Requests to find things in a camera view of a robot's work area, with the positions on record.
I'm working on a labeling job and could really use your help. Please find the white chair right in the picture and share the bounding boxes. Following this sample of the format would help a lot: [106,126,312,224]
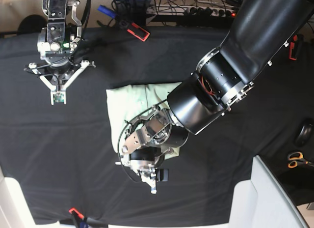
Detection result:
[228,156,309,228]

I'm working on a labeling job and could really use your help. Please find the white power strip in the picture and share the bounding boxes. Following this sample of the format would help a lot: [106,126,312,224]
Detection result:
[146,4,237,18]

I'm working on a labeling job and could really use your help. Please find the white chair left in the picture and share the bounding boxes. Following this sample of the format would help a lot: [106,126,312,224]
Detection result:
[0,170,36,228]

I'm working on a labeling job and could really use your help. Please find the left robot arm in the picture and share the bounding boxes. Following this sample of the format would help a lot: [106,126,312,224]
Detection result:
[117,0,314,182]

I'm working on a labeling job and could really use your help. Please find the light green T-shirt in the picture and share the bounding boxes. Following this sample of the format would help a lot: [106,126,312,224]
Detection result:
[106,82,180,164]

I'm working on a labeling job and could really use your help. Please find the red and black clamp right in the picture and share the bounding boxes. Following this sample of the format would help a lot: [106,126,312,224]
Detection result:
[289,34,304,61]

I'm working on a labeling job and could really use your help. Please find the black table cloth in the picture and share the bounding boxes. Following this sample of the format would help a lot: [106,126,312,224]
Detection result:
[0,27,314,227]

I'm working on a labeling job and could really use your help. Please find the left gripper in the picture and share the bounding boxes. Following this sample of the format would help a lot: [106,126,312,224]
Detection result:
[122,148,169,182]

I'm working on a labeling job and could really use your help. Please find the blue handle clamp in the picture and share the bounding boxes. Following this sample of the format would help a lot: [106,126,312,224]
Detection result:
[98,5,116,19]

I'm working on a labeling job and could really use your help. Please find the red clamp bottom edge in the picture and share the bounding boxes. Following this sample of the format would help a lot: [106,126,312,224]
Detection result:
[68,207,108,228]

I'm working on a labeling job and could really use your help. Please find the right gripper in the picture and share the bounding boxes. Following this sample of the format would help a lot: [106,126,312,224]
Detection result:
[45,61,76,86]

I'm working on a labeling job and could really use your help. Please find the white chair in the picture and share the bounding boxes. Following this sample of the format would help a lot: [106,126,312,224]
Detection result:
[228,156,309,228]
[0,170,36,228]

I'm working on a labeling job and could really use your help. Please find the black tape roll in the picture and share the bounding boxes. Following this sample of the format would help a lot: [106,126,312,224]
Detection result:
[294,123,314,147]

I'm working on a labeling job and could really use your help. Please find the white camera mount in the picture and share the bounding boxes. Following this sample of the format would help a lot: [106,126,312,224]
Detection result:
[115,160,158,195]
[25,60,96,105]

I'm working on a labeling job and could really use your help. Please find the orange handled scissors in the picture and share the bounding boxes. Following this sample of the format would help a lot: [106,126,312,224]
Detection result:
[288,151,314,169]

